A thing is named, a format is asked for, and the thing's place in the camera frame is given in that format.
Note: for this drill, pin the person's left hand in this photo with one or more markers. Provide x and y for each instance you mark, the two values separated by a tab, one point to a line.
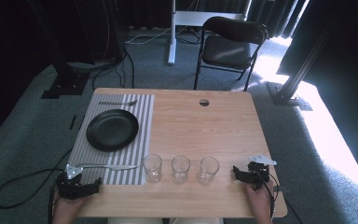
66	210

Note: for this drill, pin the silver fork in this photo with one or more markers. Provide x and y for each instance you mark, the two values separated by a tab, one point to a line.
118	102

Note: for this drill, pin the black floor strip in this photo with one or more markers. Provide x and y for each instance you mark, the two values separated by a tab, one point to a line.
81	122
72	122

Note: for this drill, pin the black plate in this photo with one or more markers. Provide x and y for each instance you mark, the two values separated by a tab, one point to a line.
112	130

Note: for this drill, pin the white desk frame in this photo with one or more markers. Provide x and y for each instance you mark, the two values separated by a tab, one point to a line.
172	46

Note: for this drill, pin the black folding chair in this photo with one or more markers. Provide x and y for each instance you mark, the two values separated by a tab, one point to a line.
227	51

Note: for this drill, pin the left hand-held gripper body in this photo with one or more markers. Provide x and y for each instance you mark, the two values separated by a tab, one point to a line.
70	186

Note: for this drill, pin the aluminium stand with base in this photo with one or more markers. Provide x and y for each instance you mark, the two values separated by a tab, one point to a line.
289	93

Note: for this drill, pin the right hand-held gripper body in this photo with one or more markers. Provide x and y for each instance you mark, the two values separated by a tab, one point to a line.
259	172

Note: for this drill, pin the person's right hand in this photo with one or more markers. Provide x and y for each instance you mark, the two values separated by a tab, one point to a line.
259	199

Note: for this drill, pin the clear drinking glass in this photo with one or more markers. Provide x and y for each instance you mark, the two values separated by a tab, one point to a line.
208	171
152	169
180	170

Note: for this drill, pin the black stand with base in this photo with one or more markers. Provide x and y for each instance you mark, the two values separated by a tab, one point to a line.
66	84

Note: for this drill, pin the dark curtain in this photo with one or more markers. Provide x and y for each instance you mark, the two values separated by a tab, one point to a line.
338	46
18	46

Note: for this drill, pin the silver table knife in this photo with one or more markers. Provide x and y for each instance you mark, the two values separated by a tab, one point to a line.
115	167

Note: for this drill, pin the grey striped placemat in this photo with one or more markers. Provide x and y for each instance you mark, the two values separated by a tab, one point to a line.
143	124

